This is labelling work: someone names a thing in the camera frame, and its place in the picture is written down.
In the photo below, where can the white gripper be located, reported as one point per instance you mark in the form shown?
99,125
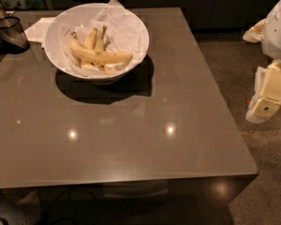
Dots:
277,32

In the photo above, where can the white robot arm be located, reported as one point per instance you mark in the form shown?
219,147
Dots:
271,33

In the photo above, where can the long front banana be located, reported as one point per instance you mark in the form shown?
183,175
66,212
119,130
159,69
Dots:
95,56

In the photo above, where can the white bowl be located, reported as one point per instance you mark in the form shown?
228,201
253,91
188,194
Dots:
57,50

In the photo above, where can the left upright banana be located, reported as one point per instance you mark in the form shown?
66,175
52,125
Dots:
90,40

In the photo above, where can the white paper liner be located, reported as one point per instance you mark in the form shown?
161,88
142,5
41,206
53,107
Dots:
102,42

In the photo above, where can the white paper sheet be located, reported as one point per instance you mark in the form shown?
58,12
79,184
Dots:
37,31

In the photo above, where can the dark mesh bag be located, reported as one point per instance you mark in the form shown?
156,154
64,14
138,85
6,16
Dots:
12,36

